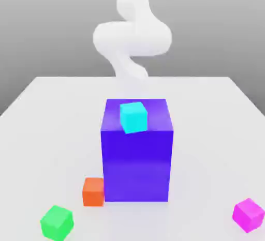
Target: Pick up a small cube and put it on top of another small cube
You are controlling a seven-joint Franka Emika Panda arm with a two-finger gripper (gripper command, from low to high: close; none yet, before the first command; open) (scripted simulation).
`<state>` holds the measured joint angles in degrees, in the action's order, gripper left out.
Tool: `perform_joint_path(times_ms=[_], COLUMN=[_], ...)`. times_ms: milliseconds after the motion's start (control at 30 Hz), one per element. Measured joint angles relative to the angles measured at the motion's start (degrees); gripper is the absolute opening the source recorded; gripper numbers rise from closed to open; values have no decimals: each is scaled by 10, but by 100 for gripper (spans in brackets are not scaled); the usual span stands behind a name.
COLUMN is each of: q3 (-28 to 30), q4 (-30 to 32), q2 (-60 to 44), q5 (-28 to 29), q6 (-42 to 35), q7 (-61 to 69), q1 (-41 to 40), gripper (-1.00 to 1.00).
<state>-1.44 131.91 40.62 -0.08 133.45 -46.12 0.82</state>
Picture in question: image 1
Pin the small green cube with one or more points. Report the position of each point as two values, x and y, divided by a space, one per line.
57 223

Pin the small orange cube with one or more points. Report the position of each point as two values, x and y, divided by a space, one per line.
93 193

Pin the small cyan cube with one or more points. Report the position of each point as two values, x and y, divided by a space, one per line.
134 119

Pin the large purple box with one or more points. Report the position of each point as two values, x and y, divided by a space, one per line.
136 162

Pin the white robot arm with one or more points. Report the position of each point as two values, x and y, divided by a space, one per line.
132 36

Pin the small magenta cube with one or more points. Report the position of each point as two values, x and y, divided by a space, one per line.
247 215

